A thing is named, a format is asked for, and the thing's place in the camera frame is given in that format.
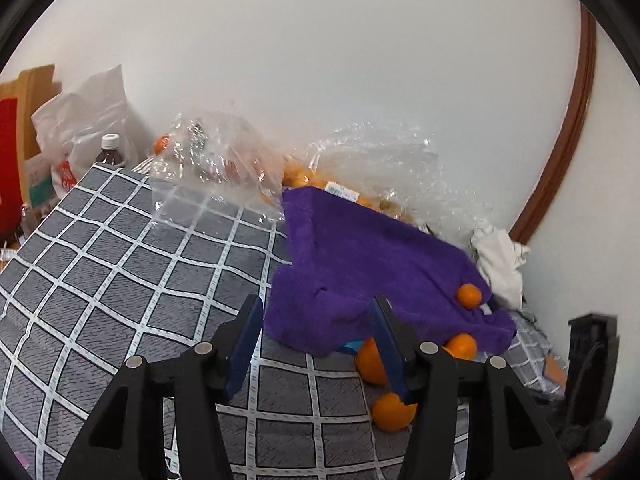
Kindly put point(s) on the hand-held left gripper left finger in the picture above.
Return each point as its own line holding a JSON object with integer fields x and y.
{"x": 245, "y": 355}

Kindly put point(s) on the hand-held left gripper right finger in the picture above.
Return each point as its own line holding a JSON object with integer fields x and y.
{"x": 392, "y": 360}

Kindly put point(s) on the large orange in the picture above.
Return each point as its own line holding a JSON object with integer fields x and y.
{"x": 369, "y": 366}
{"x": 392, "y": 414}

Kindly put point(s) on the small orange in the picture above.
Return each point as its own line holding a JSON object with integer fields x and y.
{"x": 470, "y": 296}
{"x": 462, "y": 345}

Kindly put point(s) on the purple towel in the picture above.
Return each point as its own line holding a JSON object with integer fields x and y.
{"x": 375, "y": 250}

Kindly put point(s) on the crumpled white cloth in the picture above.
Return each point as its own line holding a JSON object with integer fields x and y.
{"x": 500, "y": 260}

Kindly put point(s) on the grey checked blanket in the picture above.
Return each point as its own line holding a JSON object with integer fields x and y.
{"x": 125, "y": 270}

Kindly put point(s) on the white barcode label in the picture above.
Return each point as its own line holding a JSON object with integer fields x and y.
{"x": 342, "y": 191}

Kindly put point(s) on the pile of bagged oranges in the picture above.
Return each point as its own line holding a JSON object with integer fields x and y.
{"x": 300, "y": 175}

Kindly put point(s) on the crumpled clear plastic bag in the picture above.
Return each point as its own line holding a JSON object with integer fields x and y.
{"x": 215, "y": 160}

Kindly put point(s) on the large clear plastic bag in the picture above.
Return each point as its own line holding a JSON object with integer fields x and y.
{"x": 400, "y": 160}

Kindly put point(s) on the dark bottle with white cap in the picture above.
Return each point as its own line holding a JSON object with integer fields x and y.
{"x": 110, "y": 152}

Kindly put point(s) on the white plastic shopping bag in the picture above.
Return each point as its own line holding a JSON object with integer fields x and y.
{"x": 85, "y": 115}

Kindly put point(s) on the red cloth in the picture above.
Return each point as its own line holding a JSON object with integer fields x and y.
{"x": 9, "y": 170}

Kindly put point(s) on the brown wooden frame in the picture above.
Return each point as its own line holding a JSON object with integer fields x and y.
{"x": 575, "y": 120}

